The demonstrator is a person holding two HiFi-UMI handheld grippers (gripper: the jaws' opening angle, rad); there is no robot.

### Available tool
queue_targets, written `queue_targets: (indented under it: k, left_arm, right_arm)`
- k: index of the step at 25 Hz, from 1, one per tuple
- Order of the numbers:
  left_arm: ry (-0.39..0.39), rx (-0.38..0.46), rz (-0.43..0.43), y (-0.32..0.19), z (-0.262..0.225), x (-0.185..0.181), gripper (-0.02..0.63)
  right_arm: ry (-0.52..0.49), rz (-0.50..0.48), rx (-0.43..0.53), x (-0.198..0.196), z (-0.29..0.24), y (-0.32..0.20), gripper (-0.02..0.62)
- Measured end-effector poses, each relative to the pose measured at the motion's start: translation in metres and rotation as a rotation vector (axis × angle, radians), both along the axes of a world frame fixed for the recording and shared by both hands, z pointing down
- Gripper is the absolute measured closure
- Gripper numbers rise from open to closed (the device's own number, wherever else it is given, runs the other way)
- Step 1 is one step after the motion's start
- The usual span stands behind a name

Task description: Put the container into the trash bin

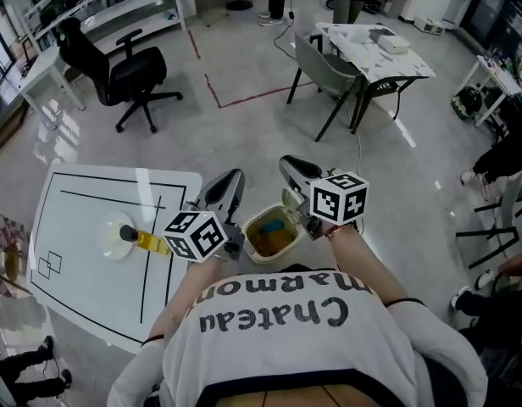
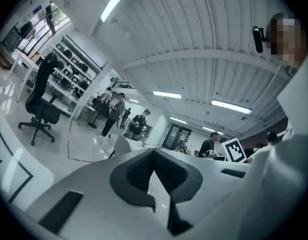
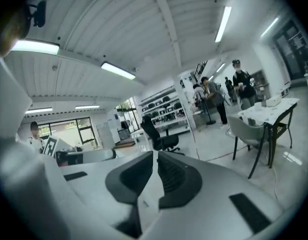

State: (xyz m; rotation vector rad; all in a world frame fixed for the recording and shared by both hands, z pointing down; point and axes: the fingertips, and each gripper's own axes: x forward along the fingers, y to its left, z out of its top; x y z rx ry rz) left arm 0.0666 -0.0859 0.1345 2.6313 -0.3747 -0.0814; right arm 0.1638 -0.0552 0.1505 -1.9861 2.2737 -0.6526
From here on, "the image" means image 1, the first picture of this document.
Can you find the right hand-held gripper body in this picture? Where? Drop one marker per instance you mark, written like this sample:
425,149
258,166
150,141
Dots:
339,199

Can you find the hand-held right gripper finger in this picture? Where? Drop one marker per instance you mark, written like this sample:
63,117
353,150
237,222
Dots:
294,176
309,168

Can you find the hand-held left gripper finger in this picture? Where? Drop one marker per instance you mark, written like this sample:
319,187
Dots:
236,202
216,191

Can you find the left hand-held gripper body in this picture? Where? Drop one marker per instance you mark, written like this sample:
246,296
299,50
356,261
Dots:
195,238

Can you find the beige trash bin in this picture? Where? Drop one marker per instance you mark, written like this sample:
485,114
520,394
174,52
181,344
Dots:
269,259

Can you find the person's right forearm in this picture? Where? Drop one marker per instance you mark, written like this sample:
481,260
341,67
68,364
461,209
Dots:
367,265

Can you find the person's left forearm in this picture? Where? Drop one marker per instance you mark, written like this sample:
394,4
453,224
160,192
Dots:
180,303

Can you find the teal item in bin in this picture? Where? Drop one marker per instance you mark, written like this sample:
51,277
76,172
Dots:
271,226

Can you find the yellow oil bottle black cap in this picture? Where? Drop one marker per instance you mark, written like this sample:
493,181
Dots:
153,244

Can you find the person's black trousers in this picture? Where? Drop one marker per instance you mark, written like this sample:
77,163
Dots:
307,268

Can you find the white plate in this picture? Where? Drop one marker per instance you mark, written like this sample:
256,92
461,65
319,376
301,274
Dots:
110,244

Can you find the grey chair black legs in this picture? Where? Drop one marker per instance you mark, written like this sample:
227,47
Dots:
485,231
324,68

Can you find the white table with black lines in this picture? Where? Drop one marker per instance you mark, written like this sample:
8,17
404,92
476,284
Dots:
87,295

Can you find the patterned table black legs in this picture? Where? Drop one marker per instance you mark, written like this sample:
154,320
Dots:
384,64

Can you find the black office chair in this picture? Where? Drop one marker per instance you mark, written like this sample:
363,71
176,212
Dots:
134,74

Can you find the white box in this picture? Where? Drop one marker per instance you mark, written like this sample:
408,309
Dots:
394,44

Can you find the person's white printed shirt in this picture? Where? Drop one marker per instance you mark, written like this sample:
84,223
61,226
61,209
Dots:
295,354

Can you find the wooden stool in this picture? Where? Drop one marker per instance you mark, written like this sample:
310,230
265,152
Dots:
13,265

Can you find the checked cloth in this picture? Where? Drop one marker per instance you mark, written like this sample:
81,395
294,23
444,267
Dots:
7,231

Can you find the white shelf rack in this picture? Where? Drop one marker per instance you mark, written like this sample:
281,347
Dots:
129,13

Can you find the white side desk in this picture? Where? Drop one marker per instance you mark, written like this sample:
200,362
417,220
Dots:
498,72

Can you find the small white desk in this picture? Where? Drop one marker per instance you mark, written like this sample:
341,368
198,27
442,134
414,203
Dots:
45,64

